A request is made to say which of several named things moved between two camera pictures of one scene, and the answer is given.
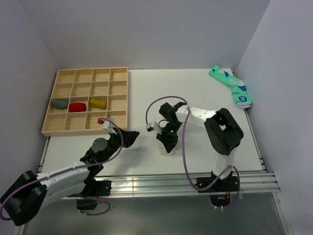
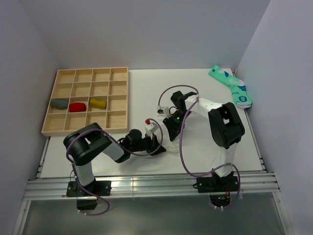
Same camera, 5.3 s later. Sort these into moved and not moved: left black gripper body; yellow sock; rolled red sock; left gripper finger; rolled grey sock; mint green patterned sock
Moved: left black gripper body; left gripper finger
Not moved: rolled red sock; yellow sock; rolled grey sock; mint green patterned sock
